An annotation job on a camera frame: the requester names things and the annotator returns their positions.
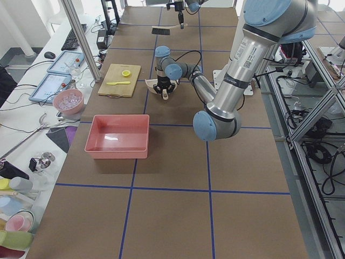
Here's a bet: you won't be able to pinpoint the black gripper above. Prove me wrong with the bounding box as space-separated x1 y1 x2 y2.
174 0 184 29
153 77 175 93

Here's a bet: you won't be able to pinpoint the beige plastic dustpan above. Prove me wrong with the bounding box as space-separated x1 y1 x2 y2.
145 77 180 100

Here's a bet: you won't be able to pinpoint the beige hand brush black bristles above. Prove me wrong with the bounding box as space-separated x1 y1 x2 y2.
151 23 188 36

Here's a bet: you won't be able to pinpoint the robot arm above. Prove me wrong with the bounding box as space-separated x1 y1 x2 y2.
173 0 208 29
155 1 318 141

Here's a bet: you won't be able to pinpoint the pink plastic bin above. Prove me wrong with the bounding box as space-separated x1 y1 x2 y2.
85 114 149 159

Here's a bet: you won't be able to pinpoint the yellow plastic knife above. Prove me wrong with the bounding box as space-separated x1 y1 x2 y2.
106 81 131 85

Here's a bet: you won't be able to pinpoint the yellow lemon slices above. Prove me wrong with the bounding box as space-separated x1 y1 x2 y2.
121 70 131 77

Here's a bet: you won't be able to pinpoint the bamboo cutting board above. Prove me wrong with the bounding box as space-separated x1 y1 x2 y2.
98 64 141 98

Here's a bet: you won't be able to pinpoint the black power adapter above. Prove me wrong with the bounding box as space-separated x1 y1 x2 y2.
96 30 108 50

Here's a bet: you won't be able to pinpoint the pink bowl with ice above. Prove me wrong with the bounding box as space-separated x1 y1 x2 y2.
53 89 84 115

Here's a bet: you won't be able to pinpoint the blue tablet upper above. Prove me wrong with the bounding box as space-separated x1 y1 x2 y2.
47 50 84 74

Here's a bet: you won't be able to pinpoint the blue tablet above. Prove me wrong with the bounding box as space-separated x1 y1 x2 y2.
47 50 84 74
29 73 72 104

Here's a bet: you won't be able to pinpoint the black keyboard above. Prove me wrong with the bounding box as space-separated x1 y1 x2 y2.
61 29 79 51

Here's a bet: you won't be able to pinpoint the purple cloth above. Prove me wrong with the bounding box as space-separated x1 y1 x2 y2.
65 126 78 145

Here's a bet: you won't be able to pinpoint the blue tablet lower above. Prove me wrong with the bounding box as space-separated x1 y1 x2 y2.
29 73 72 104

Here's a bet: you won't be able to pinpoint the grey cloth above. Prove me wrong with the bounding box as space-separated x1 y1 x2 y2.
46 127 70 153

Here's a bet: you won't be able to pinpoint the black computer mouse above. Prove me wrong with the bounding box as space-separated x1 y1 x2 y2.
44 51 56 59

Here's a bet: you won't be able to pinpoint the metal tongs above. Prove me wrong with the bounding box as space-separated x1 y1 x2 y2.
0 112 49 160

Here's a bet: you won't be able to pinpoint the grey cup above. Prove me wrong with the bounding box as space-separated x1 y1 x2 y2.
9 176 33 192

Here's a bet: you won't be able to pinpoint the light blue cup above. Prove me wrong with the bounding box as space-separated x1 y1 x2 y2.
0 196 23 216

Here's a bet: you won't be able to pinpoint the pink cup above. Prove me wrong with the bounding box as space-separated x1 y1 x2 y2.
4 210 35 232

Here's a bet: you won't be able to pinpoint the green container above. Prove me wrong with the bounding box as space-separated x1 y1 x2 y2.
1 230 34 250

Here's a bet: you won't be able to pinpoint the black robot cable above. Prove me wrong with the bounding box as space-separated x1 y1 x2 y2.
171 50 203 73

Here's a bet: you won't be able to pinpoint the aluminium frame post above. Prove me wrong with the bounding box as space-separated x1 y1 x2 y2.
61 0 101 83

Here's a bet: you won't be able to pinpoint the aluminium frame rail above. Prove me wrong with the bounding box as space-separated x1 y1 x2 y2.
265 40 345 259

